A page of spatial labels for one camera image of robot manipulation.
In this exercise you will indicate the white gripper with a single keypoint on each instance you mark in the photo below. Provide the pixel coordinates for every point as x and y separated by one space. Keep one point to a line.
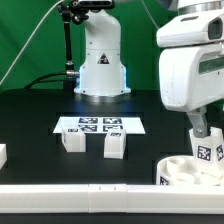
192 77

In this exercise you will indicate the white round stool seat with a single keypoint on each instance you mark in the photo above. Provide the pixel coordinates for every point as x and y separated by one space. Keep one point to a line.
182 170

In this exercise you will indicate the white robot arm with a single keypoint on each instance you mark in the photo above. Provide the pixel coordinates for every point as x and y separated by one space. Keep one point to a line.
103 50

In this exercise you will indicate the white marker sheet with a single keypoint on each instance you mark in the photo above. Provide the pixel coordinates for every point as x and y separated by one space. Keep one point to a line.
132 125

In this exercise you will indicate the white left side block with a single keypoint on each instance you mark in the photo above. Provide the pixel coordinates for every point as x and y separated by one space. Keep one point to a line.
3 155

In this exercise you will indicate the black camera stand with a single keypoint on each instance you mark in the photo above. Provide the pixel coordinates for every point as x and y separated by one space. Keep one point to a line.
76 12

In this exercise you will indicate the white front rail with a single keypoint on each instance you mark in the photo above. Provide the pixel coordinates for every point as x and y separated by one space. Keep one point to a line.
102 198

